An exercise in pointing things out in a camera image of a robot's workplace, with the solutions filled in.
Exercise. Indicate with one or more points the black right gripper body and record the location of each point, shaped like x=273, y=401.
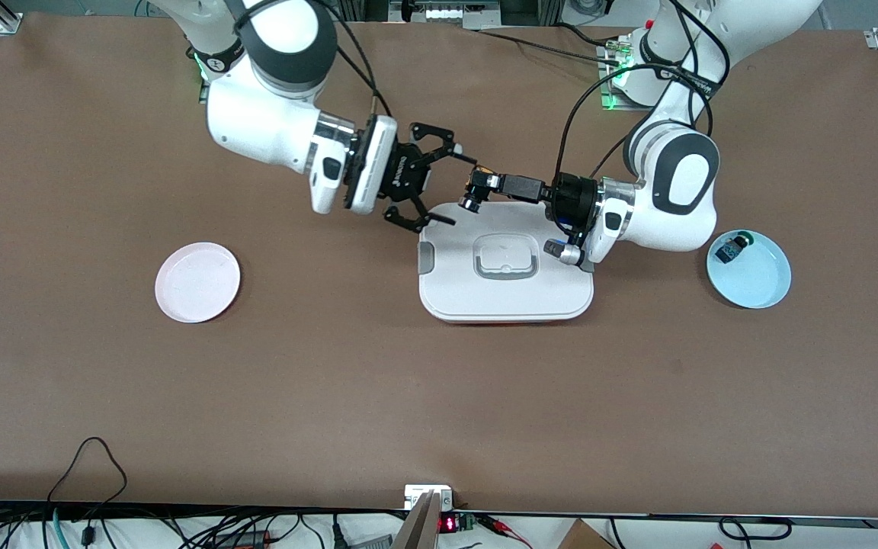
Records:
x=407, y=177

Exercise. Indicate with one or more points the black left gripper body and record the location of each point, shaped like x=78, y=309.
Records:
x=570, y=201

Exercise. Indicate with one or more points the orange black push-button switch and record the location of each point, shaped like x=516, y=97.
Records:
x=472, y=204

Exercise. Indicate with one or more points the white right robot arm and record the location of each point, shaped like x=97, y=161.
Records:
x=256, y=122

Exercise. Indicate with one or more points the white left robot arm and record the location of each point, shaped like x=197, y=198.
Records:
x=683, y=206

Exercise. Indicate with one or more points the white lidded storage box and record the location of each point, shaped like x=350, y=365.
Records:
x=507, y=297

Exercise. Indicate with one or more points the small white electronics box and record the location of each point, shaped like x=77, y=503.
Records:
x=418, y=494

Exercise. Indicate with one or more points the light blue round plate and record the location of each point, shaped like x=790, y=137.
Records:
x=755, y=282

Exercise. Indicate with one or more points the pink round plate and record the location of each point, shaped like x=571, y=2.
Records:
x=197, y=284

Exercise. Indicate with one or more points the red digit display module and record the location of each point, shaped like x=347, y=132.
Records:
x=448, y=524

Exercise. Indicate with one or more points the grey metal bar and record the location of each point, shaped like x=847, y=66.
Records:
x=418, y=530

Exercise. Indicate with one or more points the brown cardboard piece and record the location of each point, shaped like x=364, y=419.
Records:
x=585, y=537

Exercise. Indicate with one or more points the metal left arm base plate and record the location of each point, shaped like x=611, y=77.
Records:
x=607, y=104

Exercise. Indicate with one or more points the green blue push-button switch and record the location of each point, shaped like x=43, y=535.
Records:
x=730, y=250

